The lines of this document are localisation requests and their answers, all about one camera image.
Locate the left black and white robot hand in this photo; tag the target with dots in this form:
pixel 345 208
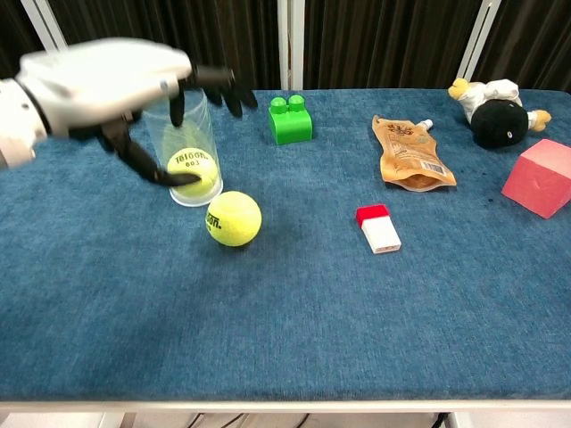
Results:
pixel 107 76

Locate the yellow tennis ball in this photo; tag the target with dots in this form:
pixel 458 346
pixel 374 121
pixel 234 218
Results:
pixel 196 160
pixel 236 220

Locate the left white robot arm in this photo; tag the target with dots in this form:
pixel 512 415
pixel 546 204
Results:
pixel 15 125

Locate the clear plastic ball tube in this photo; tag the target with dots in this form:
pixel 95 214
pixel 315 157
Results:
pixel 203 129

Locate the dark pleated partition panel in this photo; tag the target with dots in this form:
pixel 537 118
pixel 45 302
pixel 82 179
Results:
pixel 535 40
pixel 178 22
pixel 383 44
pixel 11 35

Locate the green toy building block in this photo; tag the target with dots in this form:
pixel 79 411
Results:
pixel 290 125

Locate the blue table cloth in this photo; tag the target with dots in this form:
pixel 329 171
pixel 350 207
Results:
pixel 285 312

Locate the brown spouted food pouch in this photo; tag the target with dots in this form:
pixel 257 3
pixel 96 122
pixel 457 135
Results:
pixel 408 151

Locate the small red and white box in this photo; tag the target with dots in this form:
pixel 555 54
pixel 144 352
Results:
pixel 381 234

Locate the black and white plush toy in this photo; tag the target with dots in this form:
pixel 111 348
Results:
pixel 495 125

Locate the red cube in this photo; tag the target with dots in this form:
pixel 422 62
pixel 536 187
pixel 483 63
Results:
pixel 540 178

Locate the white partition post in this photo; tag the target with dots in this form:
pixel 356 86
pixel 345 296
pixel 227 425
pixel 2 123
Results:
pixel 291 44
pixel 40 22
pixel 479 40

